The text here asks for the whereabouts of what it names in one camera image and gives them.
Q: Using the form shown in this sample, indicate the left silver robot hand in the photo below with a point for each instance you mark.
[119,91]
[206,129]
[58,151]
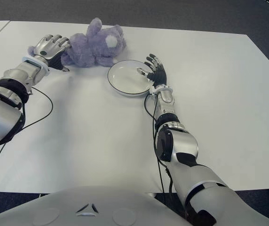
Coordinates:
[47,48]

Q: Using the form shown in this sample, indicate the purple plush doll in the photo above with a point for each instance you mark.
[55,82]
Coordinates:
[87,49]

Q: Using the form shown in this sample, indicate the white plate with black rim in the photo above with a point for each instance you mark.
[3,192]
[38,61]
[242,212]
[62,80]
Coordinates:
[125,80]

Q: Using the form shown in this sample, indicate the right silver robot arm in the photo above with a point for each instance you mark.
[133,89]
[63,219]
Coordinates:
[184,141]

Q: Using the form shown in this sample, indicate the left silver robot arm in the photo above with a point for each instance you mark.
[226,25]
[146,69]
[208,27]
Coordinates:
[7,80]

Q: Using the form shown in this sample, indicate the grey robot torso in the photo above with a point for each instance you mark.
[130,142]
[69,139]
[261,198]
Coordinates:
[101,207]

